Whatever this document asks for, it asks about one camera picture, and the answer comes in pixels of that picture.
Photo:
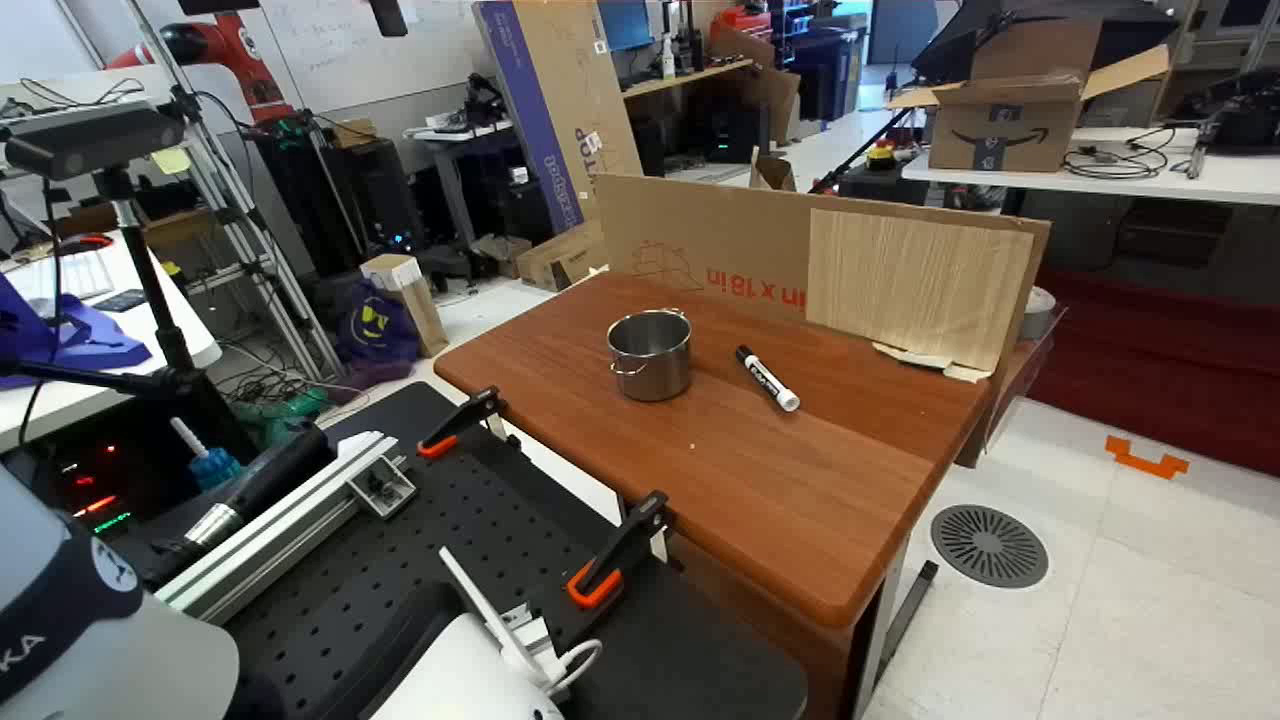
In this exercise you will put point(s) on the black white dry-erase marker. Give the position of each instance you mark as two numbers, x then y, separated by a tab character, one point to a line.
771	383

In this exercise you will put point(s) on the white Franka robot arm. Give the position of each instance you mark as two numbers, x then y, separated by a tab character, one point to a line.
93	640

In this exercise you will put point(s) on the silver metal pot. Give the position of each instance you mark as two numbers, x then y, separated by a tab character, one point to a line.
648	370

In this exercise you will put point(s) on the brown cardboard backdrop sheet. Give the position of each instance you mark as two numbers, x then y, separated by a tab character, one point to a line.
694	241

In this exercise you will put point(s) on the flat cardboard box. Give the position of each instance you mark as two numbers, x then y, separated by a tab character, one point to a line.
560	259

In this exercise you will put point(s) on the black orange bar clamp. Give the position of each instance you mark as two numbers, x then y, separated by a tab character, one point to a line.
613	554
462	427

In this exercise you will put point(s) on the small tan cardboard box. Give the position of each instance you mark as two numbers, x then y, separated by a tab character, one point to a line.
404	299

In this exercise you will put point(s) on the purple bag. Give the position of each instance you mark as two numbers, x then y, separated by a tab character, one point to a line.
374	330

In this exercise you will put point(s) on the tall cardboard box purple edge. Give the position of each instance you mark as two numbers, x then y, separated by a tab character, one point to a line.
583	94

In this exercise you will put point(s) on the light wood grain panel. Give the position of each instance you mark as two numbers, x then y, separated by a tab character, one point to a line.
922	284

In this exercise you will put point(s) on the beige masking tape strip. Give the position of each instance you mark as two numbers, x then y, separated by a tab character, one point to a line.
936	362

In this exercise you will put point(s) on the black perforated breadboard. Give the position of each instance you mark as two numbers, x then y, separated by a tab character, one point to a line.
403	572

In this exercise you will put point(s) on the black metal bar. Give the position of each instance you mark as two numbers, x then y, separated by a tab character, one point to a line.
905	612

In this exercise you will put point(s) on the round grey floor drain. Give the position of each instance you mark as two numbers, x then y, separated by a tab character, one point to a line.
988	547

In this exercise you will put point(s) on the open Amazon cardboard box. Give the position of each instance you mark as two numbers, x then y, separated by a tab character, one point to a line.
1014	130

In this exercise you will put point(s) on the red machine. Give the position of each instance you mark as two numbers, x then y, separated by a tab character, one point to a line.
240	61

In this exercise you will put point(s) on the red carpet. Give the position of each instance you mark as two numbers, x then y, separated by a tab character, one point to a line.
1160	365

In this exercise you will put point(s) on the black control box with LEDs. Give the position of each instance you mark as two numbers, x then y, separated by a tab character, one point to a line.
93	482

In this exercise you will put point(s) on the blue cloth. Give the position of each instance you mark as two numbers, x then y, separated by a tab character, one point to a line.
67	347

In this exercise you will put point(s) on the white work table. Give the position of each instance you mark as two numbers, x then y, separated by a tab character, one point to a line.
1234	177

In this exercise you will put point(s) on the white device with metal bracket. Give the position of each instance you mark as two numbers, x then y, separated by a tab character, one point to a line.
462	675

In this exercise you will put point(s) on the silver aluminium extrusion rail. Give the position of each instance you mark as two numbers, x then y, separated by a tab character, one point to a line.
293	520

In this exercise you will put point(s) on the silver metal rack frame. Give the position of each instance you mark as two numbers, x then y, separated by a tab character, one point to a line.
254	252

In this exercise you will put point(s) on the black camera tripod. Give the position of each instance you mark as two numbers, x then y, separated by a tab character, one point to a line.
162	315

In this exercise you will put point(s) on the orange floor marker bracket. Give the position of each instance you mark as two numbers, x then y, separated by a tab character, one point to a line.
1144	460

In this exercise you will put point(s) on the black stereo camera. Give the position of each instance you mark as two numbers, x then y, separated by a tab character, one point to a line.
80	141

